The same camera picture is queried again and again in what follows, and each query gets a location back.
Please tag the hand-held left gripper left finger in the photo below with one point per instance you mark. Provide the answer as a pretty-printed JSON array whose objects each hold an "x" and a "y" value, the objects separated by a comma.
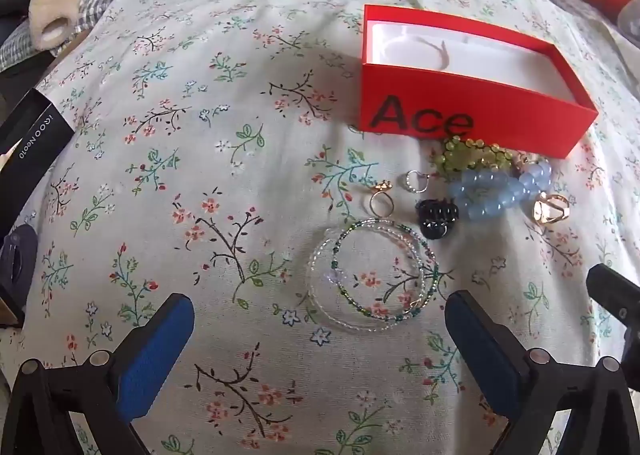
[{"x": 150, "y": 360}]

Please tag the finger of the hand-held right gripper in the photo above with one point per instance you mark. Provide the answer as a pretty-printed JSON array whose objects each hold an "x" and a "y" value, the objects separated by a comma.
[{"x": 615, "y": 292}]

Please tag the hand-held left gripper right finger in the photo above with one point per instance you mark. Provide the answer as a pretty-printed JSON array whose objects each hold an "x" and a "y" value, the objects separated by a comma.
[{"x": 480, "y": 355}]

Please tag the black hair claw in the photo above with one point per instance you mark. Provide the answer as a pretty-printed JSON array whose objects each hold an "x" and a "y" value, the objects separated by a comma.
[{"x": 435, "y": 220}]

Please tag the red cardboard box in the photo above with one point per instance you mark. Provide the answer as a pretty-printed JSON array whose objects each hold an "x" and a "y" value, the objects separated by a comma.
[{"x": 500, "y": 105}]

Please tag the grey plastic object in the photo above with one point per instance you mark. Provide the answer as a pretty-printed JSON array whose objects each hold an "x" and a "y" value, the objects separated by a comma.
[{"x": 17, "y": 260}]

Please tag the floral bed sheet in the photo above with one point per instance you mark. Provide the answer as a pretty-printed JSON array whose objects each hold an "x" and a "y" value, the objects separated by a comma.
[{"x": 200, "y": 185}]

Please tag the black cardboard box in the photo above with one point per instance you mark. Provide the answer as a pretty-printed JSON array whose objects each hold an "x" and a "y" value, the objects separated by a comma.
[{"x": 35, "y": 120}]

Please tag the grey crumpled cloth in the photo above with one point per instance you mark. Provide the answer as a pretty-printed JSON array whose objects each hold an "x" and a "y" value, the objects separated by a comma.
[{"x": 630, "y": 20}]

